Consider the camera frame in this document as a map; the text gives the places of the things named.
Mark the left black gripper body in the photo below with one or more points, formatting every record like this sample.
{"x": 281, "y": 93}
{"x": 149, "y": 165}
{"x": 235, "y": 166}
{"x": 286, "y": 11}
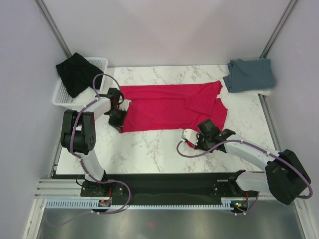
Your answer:
{"x": 116, "y": 117}

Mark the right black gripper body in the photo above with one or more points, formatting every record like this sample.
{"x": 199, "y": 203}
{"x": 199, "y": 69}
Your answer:
{"x": 203, "y": 142}

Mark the red t shirt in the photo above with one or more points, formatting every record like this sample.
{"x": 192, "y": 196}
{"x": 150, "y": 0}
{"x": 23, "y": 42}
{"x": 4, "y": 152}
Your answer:
{"x": 164, "y": 107}

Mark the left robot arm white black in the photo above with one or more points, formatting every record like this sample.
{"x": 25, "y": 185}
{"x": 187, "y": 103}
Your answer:
{"x": 78, "y": 133}

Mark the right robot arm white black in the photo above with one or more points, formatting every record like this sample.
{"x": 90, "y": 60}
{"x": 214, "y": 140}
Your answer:
{"x": 280, "y": 174}

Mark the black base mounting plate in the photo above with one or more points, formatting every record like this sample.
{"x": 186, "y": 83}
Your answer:
{"x": 167, "y": 188}

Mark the white perforated plastic basket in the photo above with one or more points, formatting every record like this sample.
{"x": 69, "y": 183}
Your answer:
{"x": 62, "y": 98}

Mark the black t shirt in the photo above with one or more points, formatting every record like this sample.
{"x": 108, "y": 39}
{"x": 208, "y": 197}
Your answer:
{"x": 77, "y": 74}

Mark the blue folded t shirt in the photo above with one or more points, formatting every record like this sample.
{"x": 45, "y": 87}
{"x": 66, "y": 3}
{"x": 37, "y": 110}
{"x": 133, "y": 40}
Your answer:
{"x": 249, "y": 75}

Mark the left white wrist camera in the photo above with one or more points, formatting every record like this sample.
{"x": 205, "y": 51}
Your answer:
{"x": 124, "y": 105}

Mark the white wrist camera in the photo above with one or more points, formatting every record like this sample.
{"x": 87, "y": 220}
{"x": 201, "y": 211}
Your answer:
{"x": 191, "y": 136}
{"x": 124, "y": 105}

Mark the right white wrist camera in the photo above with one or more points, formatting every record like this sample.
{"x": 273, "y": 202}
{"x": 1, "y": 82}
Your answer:
{"x": 191, "y": 136}

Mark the light blue cable duct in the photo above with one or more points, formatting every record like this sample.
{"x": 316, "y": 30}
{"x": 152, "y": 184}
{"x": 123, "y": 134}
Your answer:
{"x": 96, "y": 204}

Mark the right aluminium corner rail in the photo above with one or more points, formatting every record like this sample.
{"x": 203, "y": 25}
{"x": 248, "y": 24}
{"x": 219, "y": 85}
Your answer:
{"x": 278, "y": 28}

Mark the aluminium corner rail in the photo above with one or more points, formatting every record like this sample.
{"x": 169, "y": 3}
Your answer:
{"x": 278, "y": 28}
{"x": 53, "y": 27}

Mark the left aluminium corner rail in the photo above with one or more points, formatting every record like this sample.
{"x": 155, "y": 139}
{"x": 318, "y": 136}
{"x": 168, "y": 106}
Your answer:
{"x": 53, "y": 27}

